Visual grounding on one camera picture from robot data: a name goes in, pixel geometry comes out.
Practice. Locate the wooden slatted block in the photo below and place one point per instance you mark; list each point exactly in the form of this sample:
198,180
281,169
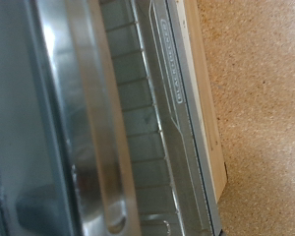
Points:
206,98

